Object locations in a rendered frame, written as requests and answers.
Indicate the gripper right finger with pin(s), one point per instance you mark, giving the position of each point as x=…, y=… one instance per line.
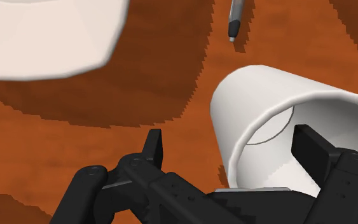
x=336, y=173

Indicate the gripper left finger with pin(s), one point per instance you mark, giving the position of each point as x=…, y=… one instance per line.
x=141, y=180

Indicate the white cup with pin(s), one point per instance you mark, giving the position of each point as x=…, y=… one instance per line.
x=247, y=102

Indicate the white bowl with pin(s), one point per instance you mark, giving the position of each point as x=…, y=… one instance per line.
x=42, y=37

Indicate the grey and black pen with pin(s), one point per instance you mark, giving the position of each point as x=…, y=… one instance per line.
x=235, y=18

